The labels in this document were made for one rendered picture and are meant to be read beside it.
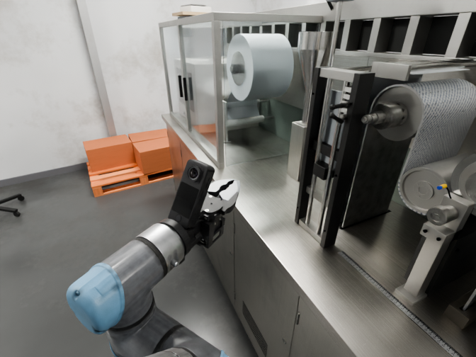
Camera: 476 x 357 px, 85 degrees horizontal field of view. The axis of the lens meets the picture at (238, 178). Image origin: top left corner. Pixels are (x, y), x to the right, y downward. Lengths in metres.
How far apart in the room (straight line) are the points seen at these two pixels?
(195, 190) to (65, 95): 3.31
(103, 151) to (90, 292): 3.03
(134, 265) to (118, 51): 3.41
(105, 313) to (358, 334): 0.57
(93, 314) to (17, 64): 3.40
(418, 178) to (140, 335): 0.70
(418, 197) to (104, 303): 0.73
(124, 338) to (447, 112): 0.84
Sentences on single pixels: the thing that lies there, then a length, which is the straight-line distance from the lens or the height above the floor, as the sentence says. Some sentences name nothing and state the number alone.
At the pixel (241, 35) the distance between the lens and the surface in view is 1.29.
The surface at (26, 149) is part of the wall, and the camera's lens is 3.84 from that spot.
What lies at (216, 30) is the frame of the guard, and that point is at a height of 1.54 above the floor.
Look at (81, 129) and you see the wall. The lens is 3.77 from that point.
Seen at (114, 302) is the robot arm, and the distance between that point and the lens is 0.38.
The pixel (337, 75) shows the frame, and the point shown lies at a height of 1.43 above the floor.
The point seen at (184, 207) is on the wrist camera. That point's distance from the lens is 0.45.
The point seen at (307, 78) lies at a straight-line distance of 1.17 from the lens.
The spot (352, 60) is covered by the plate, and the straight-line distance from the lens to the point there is 1.35.
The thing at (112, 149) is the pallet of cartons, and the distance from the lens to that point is 3.37.
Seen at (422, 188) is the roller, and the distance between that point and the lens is 0.81.
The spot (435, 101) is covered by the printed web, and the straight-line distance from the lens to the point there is 0.81.
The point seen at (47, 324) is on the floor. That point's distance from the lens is 2.12.
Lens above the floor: 1.52
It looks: 29 degrees down
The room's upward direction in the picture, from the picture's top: straight up
